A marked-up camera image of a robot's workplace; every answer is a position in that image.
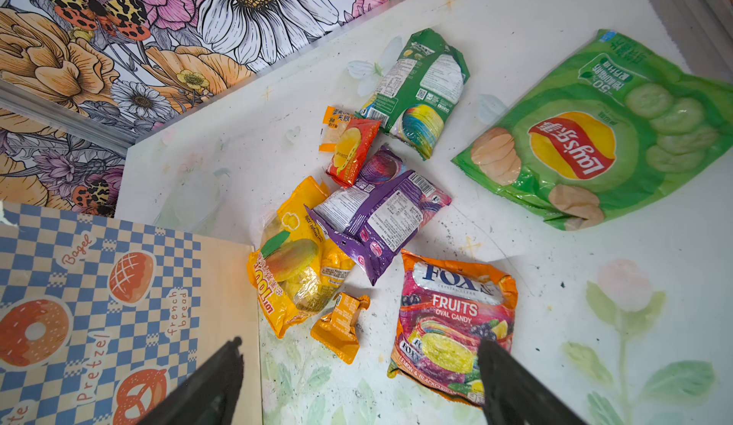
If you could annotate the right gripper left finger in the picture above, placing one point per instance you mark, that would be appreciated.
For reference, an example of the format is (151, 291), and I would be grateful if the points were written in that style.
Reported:
(209, 396)

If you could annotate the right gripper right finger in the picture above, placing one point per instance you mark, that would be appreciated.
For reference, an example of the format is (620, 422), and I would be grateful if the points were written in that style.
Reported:
(513, 395)

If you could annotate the Fox's fruits candy bag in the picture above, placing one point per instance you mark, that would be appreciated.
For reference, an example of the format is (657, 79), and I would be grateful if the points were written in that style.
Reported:
(447, 309)

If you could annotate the checkered paper bag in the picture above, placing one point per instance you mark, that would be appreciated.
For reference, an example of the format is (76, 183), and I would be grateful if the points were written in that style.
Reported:
(101, 319)

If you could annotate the yellow mango candy bag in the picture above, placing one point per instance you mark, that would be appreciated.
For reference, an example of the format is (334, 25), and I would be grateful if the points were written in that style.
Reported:
(298, 269)

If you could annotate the purple candy bag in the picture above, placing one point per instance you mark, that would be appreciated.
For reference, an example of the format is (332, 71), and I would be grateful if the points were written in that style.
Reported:
(375, 218)

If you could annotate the green Lays chips bag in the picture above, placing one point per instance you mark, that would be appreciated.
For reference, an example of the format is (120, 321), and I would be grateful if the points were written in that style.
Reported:
(612, 129)

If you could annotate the green rainbow snack bag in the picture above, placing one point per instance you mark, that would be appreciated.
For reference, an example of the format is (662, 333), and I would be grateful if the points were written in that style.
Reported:
(416, 97)

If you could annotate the small orange snack packet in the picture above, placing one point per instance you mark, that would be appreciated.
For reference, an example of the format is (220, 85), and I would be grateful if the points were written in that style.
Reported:
(337, 330)

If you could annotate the small red orange packet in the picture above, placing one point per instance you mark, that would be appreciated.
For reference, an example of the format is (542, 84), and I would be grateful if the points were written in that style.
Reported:
(347, 139)

